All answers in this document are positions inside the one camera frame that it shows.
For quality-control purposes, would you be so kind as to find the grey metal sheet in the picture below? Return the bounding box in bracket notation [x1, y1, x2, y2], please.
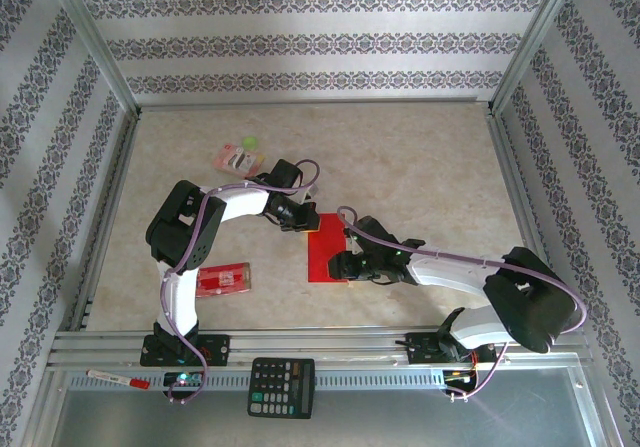
[49, 389, 604, 447]

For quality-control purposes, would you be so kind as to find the pink blister pack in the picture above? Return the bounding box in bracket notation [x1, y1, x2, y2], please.
[211, 141, 266, 179]

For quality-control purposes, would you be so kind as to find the red clear-lidded package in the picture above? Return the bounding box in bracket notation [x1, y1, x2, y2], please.
[196, 261, 254, 299]

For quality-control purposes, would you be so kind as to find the black calculator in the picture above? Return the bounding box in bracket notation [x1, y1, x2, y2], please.
[247, 356, 317, 421]

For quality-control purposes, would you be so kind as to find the controller board with green light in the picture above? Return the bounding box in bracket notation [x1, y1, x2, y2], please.
[163, 370, 205, 388]

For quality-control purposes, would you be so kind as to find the white marker with red cap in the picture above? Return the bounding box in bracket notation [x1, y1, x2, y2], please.
[85, 368, 151, 391]

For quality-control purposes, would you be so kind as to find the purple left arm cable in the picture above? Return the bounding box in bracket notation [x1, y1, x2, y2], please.
[158, 159, 321, 406]

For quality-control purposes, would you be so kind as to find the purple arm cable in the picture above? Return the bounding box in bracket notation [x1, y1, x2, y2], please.
[158, 159, 321, 406]
[337, 205, 589, 402]

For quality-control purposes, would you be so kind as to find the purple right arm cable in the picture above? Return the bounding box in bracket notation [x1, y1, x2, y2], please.
[337, 205, 589, 402]

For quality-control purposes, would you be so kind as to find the long aluminium base rail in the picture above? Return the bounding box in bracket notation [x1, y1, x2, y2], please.
[47, 327, 594, 368]

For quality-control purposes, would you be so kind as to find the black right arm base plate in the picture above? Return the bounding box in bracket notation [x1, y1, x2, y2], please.
[405, 331, 499, 367]

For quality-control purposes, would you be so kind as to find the aluminium rail along wall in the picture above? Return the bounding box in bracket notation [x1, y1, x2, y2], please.
[135, 96, 496, 113]

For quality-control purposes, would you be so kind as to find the slotted grey cable duct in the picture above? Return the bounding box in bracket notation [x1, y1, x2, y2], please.
[67, 366, 576, 393]

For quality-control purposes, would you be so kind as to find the controller board with coloured wires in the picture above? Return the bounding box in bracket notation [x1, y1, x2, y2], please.
[442, 366, 480, 387]

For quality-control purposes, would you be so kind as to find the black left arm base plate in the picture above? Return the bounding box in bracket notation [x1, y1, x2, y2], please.
[139, 333, 232, 368]

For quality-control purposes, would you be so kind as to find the aluminium side rail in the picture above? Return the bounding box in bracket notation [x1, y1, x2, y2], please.
[67, 109, 144, 332]
[485, 109, 570, 329]

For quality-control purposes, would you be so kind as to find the aluminium frame post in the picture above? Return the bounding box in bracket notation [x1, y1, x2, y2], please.
[42, 0, 144, 118]
[489, 0, 594, 118]

